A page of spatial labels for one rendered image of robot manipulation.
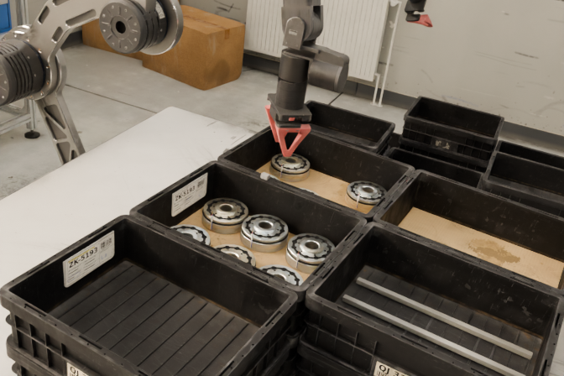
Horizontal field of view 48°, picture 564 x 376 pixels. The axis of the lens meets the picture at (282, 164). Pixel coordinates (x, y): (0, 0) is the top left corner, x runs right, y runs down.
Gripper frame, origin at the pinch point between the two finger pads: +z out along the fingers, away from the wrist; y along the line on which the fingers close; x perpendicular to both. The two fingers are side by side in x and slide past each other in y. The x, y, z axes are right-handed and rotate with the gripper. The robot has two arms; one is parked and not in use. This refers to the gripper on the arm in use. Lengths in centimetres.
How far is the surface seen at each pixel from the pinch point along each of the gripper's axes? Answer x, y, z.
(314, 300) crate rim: 1.0, -31.1, 13.3
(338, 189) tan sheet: -23.4, 20.2, 23.4
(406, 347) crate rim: -11.0, -43.2, 13.9
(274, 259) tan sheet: 0.5, -6.9, 23.5
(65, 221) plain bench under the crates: 44, 30, 38
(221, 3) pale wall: -55, 354, 67
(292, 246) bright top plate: -3.1, -6.6, 20.5
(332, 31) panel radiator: -120, 285, 63
